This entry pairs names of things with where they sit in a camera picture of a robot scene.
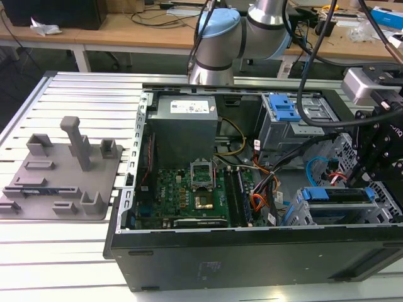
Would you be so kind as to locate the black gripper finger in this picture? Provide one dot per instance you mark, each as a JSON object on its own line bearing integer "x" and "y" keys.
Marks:
{"x": 365, "y": 144}
{"x": 378, "y": 171}

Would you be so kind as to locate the hard disk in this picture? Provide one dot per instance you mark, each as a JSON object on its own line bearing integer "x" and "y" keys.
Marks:
{"x": 338, "y": 194}

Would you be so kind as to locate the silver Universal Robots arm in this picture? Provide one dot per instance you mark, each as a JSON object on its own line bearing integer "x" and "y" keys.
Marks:
{"x": 214, "y": 47}

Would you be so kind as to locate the silver disk bay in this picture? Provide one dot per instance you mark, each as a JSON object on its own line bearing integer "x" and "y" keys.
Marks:
{"x": 355, "y": 212}

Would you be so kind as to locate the RAM stick in slot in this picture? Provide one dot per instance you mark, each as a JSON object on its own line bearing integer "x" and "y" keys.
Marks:
{"x": 245, "y": 201}

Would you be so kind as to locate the black RAM slot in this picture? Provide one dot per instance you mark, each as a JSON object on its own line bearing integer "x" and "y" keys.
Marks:
{"x": 231, "y": 195}

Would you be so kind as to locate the blue drive cage latch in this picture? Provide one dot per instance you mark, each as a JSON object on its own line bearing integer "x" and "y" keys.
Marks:
{"x": 285, "y": 108}

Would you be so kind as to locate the silver drive cage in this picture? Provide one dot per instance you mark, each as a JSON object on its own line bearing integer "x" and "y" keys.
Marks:
{"x": 277, "y": 135}

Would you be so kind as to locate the small white box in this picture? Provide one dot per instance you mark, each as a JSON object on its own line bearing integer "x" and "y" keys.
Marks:
{"x": 396, "y": 41}

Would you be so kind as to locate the clear plastic bag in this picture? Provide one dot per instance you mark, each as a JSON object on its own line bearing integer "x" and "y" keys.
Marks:
{"x": 360, "y": 33}

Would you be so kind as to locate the blue cardboard box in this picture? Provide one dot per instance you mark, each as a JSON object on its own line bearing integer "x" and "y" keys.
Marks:
{"x": 388, "y": 17}

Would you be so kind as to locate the small black device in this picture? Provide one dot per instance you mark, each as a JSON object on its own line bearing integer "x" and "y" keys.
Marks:
{"x": 325, "y": 26}

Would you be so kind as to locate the CPU socket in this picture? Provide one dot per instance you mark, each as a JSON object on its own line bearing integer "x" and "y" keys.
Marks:
{"x": 203, "y": 202}

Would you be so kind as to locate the black PC case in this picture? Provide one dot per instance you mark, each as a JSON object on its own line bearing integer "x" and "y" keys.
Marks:
{"x": 220, "y": 261}

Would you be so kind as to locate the black graphics card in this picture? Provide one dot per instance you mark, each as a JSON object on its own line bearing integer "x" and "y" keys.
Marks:
{"x": 198, "y": 222}

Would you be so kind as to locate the grey power supply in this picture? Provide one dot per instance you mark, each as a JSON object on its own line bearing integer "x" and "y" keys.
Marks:
{"x": 179, "y": 132}

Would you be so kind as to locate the green motherboard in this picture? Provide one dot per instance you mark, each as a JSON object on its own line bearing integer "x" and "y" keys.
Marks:
{"x": 176, "y": 195}

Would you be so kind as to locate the wooden desk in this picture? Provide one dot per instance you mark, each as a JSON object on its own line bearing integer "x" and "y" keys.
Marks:
{"x": 141, "y": 36}
{"x": 37, "y": 39}

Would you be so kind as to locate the grey parts rack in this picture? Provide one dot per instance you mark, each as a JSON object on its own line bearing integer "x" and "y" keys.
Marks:
{"x": 63, "y": 185}

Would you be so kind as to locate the RAM stick on rack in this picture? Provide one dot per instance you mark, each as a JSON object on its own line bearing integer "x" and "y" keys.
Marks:
{"x": 41, "y": 191}

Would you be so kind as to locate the large black box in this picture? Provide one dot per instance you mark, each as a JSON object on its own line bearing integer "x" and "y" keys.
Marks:
{"x": 53, "y": 12}

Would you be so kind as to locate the crumpled white paper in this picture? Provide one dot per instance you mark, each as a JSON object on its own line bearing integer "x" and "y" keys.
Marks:
{"x": 45, "y": 27}

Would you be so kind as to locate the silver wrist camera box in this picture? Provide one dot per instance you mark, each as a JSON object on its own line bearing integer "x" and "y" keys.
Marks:
{"x": 357, "y": 85}

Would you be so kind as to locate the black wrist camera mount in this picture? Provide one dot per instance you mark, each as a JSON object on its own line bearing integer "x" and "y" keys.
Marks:
{"x": 385, "y": 75}

